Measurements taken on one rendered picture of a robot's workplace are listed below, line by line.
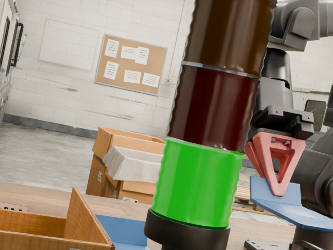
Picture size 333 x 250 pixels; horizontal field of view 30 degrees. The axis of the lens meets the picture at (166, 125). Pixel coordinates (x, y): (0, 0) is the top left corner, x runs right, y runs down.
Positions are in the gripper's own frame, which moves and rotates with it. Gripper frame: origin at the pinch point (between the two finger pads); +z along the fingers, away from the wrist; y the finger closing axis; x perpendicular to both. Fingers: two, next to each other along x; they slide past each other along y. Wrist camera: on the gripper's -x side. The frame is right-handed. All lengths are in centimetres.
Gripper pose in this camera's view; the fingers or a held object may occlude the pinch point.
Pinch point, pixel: (276, 190)
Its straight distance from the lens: 80.0
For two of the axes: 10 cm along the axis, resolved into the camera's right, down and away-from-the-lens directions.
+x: 9.4, 1.7, 2.9
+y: 3.3, -4.1, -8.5
